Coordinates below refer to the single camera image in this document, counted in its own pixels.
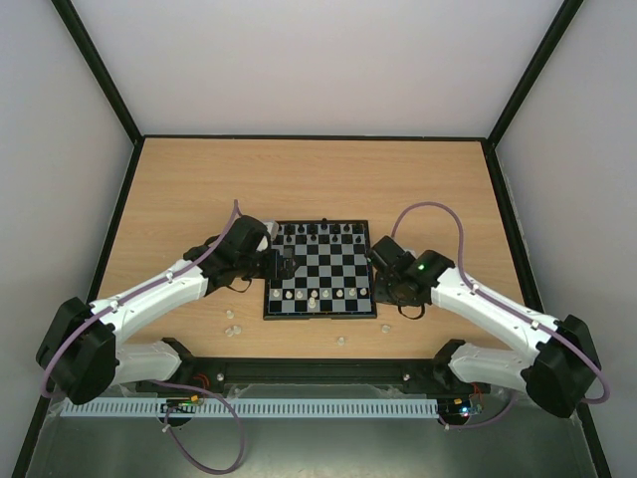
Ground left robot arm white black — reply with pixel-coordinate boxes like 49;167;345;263
36;215;299;404

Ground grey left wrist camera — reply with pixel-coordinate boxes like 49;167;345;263
257;221;280;252

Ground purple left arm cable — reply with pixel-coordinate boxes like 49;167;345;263
39;198;242;400

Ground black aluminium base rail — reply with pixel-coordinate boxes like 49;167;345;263
133;356;499;397

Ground white cable duct strip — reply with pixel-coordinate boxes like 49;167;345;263
60;397;438;419

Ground black white chessboard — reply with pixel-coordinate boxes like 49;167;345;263
263;219;377;321

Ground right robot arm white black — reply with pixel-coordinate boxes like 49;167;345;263
367;236;601;418

